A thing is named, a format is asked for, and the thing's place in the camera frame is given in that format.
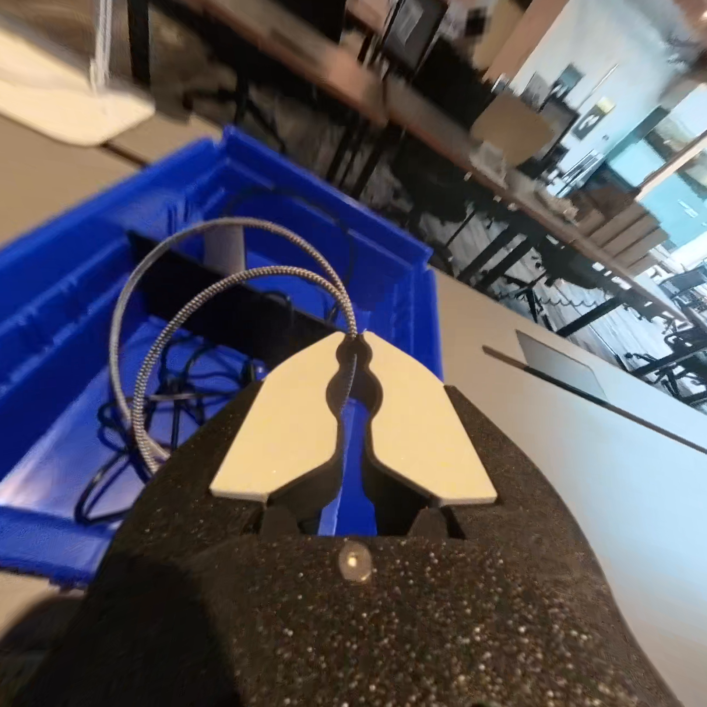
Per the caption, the grey braided usb cable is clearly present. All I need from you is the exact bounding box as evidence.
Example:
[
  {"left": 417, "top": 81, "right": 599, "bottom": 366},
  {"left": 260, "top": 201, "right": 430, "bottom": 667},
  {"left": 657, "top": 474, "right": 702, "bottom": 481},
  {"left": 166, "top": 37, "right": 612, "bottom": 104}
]
[{"left": 109, "top": 217, "right": 362, "bottom": 476}]

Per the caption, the cardboard box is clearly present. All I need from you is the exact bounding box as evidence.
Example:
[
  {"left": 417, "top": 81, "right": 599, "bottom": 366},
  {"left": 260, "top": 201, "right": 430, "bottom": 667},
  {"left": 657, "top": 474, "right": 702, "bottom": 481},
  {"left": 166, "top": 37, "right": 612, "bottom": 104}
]
[{"left": 472, "top": 96, "right": 556, "bottom": 166}]

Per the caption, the grey block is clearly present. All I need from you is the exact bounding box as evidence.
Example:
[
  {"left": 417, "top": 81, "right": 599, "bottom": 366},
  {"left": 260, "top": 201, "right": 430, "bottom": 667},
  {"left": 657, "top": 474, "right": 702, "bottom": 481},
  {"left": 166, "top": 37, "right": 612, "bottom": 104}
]
[{"left": 204, "top": 226, "right": 245, "bottom": 274}]

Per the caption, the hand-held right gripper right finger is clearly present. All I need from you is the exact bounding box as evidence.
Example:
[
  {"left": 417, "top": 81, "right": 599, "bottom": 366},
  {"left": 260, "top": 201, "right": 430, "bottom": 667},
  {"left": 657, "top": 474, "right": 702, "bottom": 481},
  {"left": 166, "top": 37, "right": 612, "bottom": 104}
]
[{"left": 356, "top": 331, "right": 497, "bottom": 506}]

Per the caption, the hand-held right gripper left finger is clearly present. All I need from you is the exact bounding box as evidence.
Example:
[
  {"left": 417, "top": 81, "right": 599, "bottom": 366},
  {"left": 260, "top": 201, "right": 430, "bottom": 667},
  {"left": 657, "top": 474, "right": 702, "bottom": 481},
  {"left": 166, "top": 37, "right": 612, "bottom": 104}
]
[{"left": 210, "top": 331, "right": 357, "bottom": 504}]

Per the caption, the grey flat panel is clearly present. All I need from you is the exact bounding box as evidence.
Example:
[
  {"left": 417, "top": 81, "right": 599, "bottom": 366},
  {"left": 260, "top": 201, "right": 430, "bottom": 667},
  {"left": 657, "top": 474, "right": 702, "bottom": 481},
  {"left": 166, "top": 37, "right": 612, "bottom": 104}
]
[{"left": 515, "top": 330, "right": 608, "bottom": 401}]

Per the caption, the black bin divider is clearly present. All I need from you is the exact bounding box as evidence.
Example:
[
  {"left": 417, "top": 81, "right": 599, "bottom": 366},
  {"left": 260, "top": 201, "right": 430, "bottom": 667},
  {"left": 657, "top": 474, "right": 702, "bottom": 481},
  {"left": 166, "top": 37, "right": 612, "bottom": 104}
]
[{"left": 126, "top": 231, "right": 338, "bottom": 354}]

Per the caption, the blue plastic bin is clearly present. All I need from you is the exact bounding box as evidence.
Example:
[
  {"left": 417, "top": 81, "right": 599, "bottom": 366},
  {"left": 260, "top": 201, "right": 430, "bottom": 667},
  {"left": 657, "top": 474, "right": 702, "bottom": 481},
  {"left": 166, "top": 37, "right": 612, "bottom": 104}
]
[{"left": 0, "top": 126, "right": 444, "bottom": 586}]

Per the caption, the thin black cable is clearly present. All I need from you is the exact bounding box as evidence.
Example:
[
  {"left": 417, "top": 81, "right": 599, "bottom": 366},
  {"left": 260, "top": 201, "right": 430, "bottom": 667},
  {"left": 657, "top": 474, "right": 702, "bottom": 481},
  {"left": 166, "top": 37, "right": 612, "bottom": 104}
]
[{"left": 74, "top": 188, "right": 360, "bottom": 523}]

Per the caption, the brown background desk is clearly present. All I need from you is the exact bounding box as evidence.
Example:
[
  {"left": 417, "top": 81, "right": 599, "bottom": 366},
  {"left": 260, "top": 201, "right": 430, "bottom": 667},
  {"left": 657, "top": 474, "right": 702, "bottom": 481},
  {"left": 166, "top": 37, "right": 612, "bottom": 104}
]
[{"left": 188, "top": 0, "right": 697, "bottom": 332}]

